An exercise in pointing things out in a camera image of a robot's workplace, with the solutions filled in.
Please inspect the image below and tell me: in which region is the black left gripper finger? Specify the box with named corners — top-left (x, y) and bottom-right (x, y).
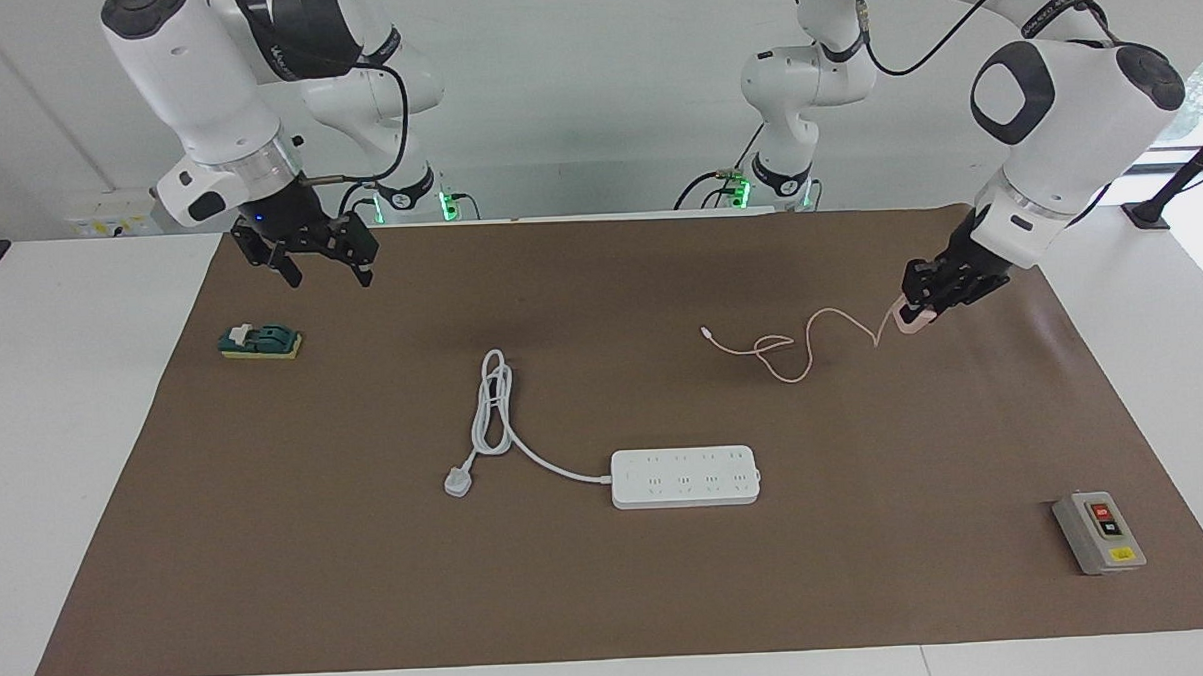
top-left (901, 256), bottom-right (954, 308)
top-left (925, 287), bottom-right (982, 320)

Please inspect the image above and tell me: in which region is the pink charger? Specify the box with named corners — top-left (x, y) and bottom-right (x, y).
top-left (890, 301), bottom-right (939, 335)

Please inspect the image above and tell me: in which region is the pink charging cable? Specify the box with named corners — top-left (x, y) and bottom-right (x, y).
top-left (699, 303), bottom-right (906, 388)

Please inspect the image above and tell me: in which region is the white power strip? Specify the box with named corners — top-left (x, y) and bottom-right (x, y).
top-left (608, 444), bottom-right (764, 511)

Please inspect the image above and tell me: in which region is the black slanted stand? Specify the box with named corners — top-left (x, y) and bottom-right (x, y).
top-left (1117, 117), bottom-right (1203, 233)

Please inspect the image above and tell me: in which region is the bright window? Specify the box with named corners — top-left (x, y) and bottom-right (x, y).
top-left (1126, 35), bottom-right (1203, 172)

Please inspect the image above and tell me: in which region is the brown table mat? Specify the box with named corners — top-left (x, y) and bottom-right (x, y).
top-left (15, 195), bottom-right (1203, 676)

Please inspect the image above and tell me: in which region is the black right base cable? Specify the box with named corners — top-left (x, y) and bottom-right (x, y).
top-left (333, 179), bottom-right (383, 229)

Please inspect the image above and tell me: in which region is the black base cable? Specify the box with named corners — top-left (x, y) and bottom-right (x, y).
top-left (333, 179), bottom-right (383, 229)
top-left (671, 165), bottom-right (754, 212)

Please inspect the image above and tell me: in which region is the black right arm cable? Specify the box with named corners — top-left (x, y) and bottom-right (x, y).
top-left (292, 60), bottom-right (413, 190)

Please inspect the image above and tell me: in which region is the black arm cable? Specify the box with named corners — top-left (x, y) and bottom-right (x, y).
top-left (855, 0), bottom-right (1123, 80)
top-left (292, 60), bottom-right (413, 190)

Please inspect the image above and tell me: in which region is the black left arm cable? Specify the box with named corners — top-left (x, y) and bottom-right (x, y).
top-left (855, 0), bottom-right (1123, 80)

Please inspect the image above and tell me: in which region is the white power strip cord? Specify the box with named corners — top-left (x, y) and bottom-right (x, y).
top-left (438, 345), bottom-right (616, 500)

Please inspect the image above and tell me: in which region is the black left base cable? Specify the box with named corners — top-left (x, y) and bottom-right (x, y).
top-left (671, 165), bottom-right (754, 212)

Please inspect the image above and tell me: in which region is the grey on-off switch box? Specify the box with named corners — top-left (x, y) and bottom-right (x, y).
top-left (1051, 488), bottom-right (1148, 577)

